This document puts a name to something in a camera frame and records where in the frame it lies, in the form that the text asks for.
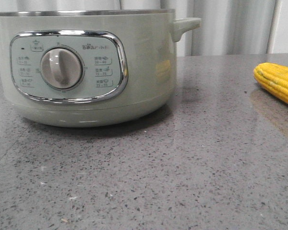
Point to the yellow corn cob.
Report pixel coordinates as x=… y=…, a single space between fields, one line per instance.
x=274 y=78

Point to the pale green electric cooking pot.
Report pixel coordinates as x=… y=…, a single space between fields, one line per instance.
x=89 y=68

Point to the white pleated curtain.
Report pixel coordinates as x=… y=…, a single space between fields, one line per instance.
x=228 y=26

